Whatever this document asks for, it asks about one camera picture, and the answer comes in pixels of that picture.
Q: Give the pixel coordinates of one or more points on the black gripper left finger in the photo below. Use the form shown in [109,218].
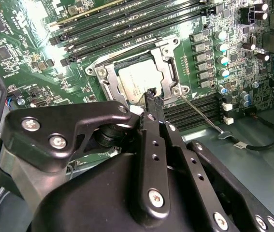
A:
[153,174]

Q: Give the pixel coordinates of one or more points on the metal socket cover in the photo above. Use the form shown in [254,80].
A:
[110,81]

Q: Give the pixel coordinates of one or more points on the silver CPU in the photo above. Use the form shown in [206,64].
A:
[139,79]

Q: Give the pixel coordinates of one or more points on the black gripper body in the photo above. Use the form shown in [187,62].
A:
[90,205]

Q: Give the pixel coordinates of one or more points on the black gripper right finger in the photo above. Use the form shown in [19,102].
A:
[197,169]

